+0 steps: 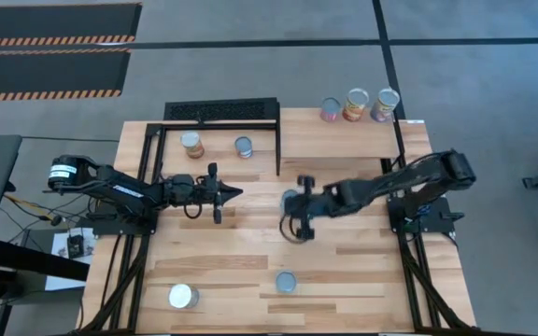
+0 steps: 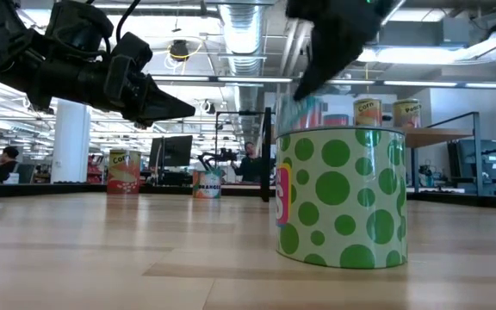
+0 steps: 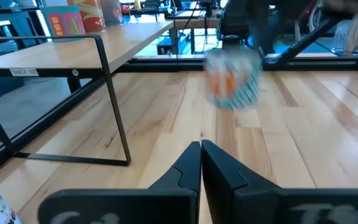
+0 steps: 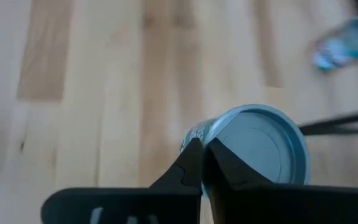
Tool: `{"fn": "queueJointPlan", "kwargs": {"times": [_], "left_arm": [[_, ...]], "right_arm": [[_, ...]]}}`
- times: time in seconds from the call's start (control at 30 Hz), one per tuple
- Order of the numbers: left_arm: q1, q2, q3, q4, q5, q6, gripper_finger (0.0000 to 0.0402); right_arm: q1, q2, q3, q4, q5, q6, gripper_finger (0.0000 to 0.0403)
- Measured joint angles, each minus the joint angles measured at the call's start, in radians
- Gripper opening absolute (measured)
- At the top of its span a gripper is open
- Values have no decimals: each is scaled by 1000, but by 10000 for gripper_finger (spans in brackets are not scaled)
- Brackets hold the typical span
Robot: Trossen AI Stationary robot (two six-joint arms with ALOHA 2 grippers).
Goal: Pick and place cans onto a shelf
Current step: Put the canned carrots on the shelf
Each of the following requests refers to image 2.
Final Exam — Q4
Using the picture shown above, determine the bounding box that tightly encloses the tall corn can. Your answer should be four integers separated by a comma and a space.
353, 97, 383, 127
107, 149, 142, 195

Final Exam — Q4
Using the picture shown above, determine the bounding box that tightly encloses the black computer monitor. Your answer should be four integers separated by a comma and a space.
148, 134, 194, 171

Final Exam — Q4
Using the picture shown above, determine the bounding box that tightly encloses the silver ceiling duct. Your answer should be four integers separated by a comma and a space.
216, 3, 267, 109

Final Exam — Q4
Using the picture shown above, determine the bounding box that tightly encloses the short green red label can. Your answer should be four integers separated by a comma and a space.
276, 93, 323, 130

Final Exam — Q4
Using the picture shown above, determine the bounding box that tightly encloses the short green dotted peas can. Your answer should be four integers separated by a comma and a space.
275, 126, 408, 270

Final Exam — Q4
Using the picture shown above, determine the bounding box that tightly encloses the wooden shelf black metal frame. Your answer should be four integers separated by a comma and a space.
214, 106, 484, 203

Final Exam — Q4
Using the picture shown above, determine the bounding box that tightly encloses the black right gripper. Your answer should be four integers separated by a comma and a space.
286, 0, 395, 102

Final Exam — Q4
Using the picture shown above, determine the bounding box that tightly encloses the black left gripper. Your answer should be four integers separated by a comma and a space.
35, 52, 197, 129

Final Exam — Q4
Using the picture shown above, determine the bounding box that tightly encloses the white pillar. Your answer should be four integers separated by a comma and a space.
50, 97, 92, 184

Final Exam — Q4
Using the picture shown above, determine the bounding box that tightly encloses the black ceiling cable reel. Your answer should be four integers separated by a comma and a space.
168, 38, 191, 61

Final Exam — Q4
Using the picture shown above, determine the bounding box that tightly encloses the grey blue machine cabinet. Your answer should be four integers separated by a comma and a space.
447, 138, 496, 195

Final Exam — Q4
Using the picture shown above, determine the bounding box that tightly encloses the short oranges can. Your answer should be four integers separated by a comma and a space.
192, 169, 223, 200

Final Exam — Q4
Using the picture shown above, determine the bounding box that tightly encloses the tall peaches can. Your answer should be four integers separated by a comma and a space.
392, 98, 422, 129

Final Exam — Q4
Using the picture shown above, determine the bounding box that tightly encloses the person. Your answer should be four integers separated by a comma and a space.
230, 140, 270, 184
0, 146, 21, 184

